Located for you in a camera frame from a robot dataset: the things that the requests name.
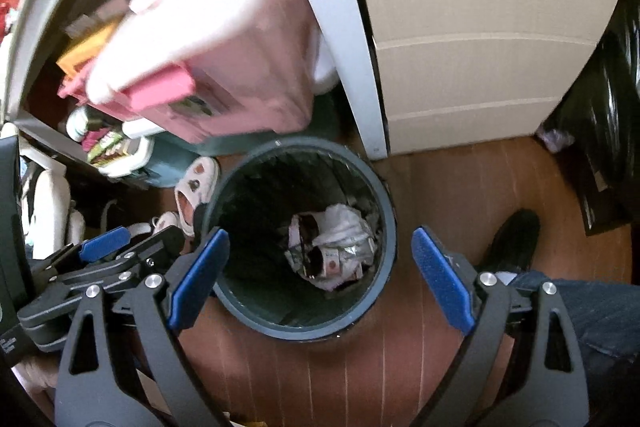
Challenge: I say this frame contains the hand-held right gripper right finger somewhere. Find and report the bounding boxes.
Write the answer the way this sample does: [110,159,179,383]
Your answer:
[410,226,589,427]

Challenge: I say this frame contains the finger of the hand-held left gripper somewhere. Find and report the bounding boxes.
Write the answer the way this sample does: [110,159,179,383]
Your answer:
[31,228,132,280]
[55,225,187,308]

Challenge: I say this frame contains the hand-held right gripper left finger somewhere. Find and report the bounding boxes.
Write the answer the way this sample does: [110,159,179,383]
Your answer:
[55,227,231,427]

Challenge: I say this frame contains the dark round trash bin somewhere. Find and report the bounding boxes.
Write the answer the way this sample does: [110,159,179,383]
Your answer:
[202,138,400,344]

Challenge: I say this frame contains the white trash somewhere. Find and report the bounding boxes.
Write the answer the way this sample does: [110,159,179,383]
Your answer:
[285,214,371,293]

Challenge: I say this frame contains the white tissue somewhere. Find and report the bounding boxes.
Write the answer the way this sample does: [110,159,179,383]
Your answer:
[319,204,372,249]

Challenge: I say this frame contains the pink slipper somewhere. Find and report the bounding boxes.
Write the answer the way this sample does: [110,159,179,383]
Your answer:
[150,211,182,233]
[175,156,221,238]

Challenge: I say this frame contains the white leather chair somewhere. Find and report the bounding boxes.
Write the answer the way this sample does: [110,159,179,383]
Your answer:
[20,167,86,259]

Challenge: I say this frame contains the teal box white lid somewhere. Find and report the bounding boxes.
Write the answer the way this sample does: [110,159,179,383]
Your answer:
[102,122,201,188]

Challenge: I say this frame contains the black shoe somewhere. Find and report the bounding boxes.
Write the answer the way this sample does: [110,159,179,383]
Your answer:
[475,208,542,281]

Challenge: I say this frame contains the green snack packets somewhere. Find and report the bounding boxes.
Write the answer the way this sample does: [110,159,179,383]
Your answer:
[87,129,131,168]

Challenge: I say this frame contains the small white bottle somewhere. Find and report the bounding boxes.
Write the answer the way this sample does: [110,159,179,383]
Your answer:
[66,107,94,140]

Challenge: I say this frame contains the pink plastic basket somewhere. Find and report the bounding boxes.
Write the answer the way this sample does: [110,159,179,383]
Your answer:
[56,76,97,108]

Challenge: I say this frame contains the person's right leg in jeans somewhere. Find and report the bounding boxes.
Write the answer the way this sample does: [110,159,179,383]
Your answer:
[507,271,640,361]

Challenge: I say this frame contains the purple plastic scrap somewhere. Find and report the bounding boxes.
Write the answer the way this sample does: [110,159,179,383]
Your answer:
[542,129,576,153]

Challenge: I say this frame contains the yellow box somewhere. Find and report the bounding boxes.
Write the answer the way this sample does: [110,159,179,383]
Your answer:
[56,19,121,76]

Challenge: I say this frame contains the pink plastic storage box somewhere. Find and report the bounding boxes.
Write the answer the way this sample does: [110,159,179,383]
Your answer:
[85,0,342,146]

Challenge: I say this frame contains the black plastic bag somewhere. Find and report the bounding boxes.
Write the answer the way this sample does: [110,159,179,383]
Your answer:
[537,2,640,238]

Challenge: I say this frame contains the beige drawer cabinet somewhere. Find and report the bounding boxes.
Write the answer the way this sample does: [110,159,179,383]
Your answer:
[340,0,632,156]

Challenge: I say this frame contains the grey frame desk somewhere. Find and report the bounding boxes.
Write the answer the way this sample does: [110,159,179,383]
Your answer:
[0,0,392,158]

